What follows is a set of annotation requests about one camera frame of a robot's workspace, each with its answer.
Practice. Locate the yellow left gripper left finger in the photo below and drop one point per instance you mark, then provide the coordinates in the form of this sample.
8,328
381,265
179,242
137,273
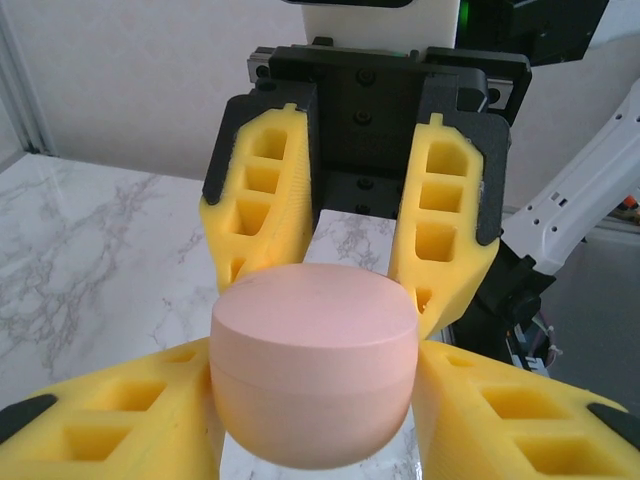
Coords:
185,425

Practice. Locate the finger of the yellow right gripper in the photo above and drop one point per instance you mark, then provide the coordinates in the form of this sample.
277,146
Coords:
470,280
287,210

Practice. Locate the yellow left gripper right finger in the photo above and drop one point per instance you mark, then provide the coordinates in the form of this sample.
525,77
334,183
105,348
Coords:
450,425

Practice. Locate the pink earbud charging case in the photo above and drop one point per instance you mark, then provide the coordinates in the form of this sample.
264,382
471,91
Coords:
315,375

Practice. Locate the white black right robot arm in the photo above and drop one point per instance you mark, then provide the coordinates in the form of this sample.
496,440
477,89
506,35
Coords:
575,200

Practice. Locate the aluminium frame post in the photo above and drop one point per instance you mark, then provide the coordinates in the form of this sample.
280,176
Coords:
30,115

